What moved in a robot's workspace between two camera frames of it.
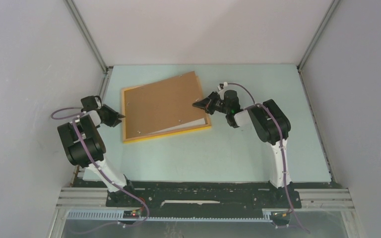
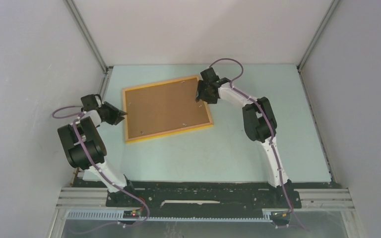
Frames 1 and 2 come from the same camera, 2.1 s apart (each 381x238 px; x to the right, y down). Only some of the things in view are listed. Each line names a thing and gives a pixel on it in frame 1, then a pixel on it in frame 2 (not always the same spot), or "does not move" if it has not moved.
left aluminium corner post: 86,35 does not move
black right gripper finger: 207,103 -> 206,92
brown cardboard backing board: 161,105 does not move
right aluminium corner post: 333,6 does not move
